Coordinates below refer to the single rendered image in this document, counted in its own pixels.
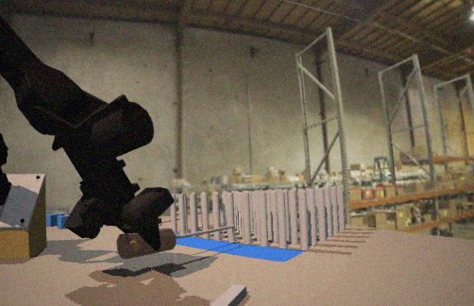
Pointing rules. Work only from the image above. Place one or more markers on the blue block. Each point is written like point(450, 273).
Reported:
point(51, 219)
point(61, 221)

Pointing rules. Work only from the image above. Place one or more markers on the blue tape strip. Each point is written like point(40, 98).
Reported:
point(261, 252)

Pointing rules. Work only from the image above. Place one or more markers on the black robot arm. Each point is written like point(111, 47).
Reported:
point(90, 130)

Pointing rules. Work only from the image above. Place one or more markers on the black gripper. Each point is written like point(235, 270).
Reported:
point(135, 214)

